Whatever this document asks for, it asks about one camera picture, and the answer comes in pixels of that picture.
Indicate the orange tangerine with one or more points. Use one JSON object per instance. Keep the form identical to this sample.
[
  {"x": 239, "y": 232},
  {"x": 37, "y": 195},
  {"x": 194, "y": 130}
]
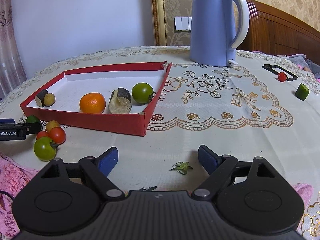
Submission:
[{"x": 92, "y": 103}]

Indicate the black rectangular frame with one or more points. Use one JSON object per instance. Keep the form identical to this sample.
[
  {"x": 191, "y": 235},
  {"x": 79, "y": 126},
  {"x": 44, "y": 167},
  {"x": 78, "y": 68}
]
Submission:
[{"x": 275, "y": 69}]

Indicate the brown longan fruit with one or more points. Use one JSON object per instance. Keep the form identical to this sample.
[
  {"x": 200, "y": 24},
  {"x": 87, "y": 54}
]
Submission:
[{"x": 49, "y": 99}]

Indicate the dark green lime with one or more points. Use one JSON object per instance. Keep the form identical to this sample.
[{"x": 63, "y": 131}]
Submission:
[{"x": 32, "y": 119}]

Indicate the large green tomato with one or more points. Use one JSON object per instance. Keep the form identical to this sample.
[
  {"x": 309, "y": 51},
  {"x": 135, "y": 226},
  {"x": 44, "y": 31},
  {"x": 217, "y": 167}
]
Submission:
[{"x": 142, "y": 93}]

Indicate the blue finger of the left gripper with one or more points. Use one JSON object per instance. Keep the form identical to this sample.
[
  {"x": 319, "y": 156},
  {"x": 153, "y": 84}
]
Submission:
[{"x": 7, "y": 121}]

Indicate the wooden headboard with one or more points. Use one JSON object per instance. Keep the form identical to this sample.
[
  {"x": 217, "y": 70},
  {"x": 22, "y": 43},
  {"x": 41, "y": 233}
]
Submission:
[{"x": 276, "y": 32}]

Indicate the green cucumber piece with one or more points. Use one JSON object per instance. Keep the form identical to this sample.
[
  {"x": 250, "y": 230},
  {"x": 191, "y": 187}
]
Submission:
[{"x": 302, "y": 92}]

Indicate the pink floral blanket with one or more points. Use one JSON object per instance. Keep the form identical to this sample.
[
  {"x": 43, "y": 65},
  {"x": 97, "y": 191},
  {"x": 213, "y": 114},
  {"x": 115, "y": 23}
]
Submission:
[{"x": 14, "y": 177}]

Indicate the red shallow cardboard tray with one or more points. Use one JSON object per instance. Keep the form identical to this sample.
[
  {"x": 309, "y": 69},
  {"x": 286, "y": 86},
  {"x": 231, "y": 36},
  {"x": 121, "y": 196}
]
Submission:
[{"x": 71, "y": 85}]

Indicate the green tomato calyx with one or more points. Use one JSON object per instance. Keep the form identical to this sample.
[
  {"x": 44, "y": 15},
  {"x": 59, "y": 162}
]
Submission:
[{"x": 181, "y": 167}]

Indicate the yellow-brown longan fruit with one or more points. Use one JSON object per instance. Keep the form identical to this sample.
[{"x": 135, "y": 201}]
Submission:
[{"x": 51, "y": 124}]

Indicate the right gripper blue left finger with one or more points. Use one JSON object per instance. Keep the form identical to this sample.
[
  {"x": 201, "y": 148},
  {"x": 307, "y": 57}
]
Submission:
[{"x": 90, "y": 174}]

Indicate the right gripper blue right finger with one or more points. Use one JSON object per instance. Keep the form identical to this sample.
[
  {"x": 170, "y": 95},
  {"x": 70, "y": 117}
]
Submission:
[{"x": 222, "y": 170}]

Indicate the pink patterned curtain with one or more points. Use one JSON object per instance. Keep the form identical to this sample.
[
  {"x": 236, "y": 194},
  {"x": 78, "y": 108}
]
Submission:
[{"x": 12, "y": 71}]

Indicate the white wall switch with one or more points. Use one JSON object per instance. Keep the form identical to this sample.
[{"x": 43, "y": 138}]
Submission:
[{"x": 182, "y": 23}]

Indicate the small red cherry tomato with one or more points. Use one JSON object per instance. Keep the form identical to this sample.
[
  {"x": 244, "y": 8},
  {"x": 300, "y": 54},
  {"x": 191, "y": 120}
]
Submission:
[{"x": 282, "y": 77}]

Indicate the cream embroidered tablecloth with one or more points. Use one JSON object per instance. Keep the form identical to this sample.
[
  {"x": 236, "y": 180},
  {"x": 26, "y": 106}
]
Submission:
[{"x": 243, "y": 110}]

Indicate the blue electric kettle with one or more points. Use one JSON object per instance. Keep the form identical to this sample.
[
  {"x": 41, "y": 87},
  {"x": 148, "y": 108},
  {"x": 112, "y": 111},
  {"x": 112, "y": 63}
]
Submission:
[{"x": 218, "y": 27}]

